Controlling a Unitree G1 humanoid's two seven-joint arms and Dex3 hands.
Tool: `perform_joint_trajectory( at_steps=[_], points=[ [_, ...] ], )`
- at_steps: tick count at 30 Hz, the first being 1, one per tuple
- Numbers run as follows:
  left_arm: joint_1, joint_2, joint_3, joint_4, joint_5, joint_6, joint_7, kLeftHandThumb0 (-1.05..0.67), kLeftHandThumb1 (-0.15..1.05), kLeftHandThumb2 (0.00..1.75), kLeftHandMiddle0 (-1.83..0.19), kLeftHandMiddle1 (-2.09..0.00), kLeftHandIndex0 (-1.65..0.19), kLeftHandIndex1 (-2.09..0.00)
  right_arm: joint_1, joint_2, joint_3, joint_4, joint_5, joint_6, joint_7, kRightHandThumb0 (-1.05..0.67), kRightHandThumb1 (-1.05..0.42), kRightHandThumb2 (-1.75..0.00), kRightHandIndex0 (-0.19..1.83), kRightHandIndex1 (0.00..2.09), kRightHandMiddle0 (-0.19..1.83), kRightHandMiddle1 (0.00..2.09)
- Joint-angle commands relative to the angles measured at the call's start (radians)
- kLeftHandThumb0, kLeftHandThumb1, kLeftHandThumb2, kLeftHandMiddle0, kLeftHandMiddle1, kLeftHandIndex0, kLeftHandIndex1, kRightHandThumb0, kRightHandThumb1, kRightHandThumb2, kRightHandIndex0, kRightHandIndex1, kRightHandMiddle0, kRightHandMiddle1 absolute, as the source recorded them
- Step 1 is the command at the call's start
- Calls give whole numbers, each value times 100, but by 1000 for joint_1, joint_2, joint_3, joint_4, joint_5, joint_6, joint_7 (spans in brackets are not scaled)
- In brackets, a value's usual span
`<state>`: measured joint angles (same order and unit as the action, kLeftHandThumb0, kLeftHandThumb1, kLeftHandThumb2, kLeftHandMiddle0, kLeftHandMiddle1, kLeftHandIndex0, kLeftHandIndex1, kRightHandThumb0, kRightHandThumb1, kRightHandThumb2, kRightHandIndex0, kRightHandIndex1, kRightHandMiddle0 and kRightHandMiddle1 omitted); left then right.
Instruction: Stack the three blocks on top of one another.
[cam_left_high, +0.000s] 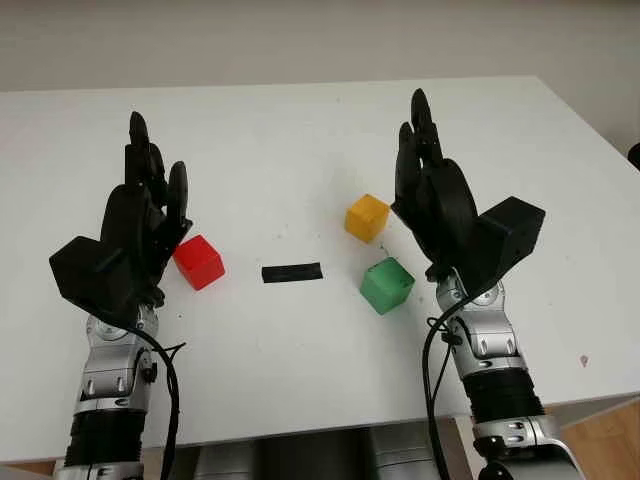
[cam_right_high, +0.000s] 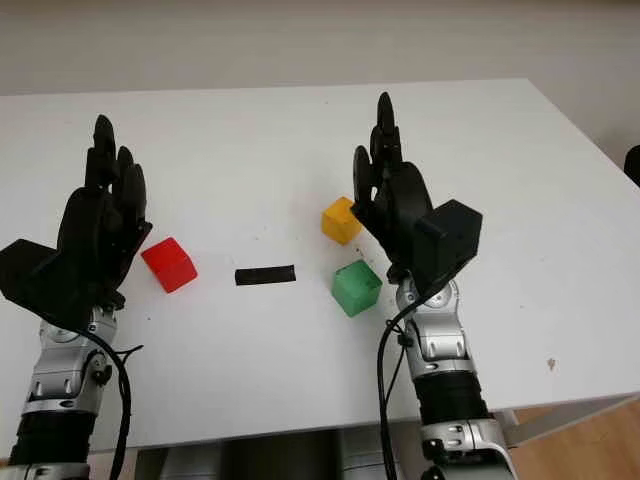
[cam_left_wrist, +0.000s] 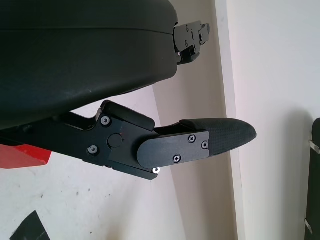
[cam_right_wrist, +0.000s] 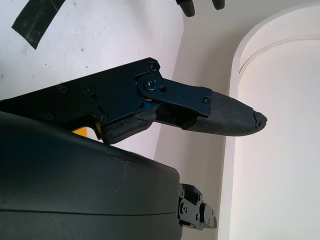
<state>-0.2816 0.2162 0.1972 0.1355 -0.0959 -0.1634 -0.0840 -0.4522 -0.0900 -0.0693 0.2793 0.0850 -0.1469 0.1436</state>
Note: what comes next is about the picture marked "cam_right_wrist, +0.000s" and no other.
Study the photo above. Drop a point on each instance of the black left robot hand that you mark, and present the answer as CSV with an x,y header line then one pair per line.
x,y
188,7

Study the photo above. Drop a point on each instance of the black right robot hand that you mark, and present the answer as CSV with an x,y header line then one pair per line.
x,y
75,187

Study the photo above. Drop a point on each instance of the yellow block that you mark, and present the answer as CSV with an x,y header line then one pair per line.
x,y
80,132

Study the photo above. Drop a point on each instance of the black tape strip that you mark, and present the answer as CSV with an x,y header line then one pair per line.
x,y
35,22

